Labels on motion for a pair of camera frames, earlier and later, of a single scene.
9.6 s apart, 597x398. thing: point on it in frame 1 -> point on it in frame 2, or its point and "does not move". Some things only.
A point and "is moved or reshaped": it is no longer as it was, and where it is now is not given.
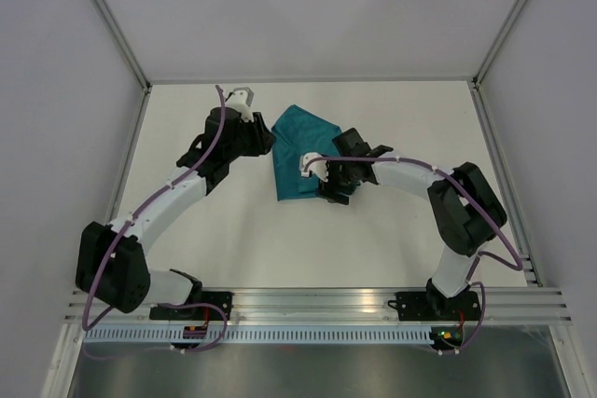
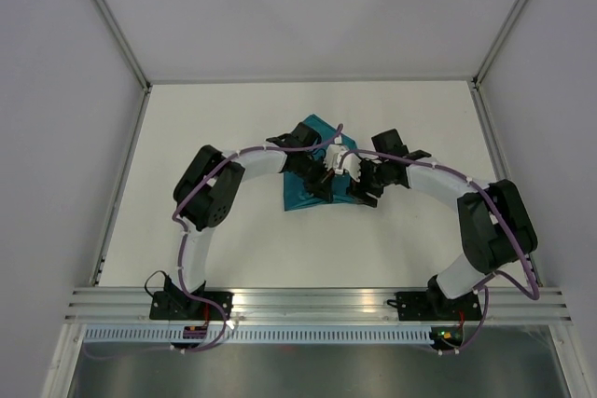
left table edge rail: [127, 160] does not move
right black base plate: [432, 306] does not move
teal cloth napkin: [298, 132] is moved or reshaped
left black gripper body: [250, 141] -> [313, 174]
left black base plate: [223, 299] does not move
